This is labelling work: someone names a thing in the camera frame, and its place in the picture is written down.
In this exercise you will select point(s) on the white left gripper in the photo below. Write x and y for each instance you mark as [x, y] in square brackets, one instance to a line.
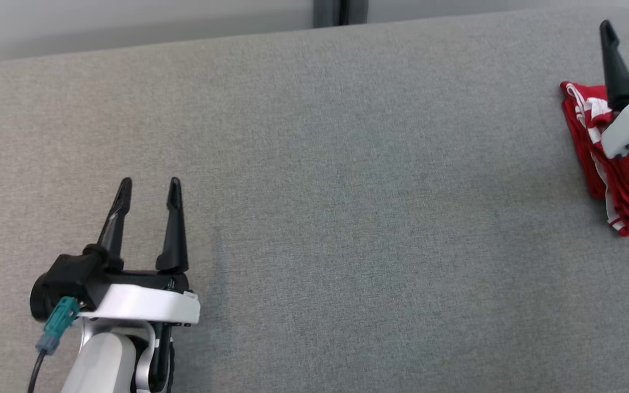
[145, 303]

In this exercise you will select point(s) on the grey pillar with round posts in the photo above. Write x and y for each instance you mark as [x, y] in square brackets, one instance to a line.
[340, 12]

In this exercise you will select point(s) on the red white Bulls jersey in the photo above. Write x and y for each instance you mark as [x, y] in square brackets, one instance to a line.
[628, 202]

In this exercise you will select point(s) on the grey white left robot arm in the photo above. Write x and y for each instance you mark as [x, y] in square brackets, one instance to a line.
[101, 360]

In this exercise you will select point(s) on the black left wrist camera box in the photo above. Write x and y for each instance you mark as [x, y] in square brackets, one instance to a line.
[66, 278]

